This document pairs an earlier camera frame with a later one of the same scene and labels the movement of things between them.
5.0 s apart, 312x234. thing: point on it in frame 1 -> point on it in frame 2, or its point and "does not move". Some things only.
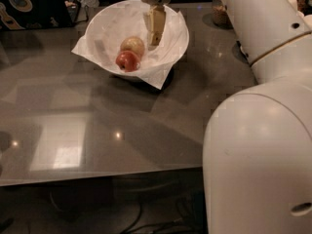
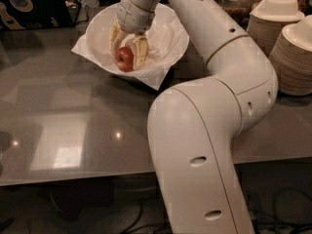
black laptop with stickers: (24, 7) does not move
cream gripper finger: (155, 19) -> (139, 48)
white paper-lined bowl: (117, 20) does not move
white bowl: (120, 19) does not move
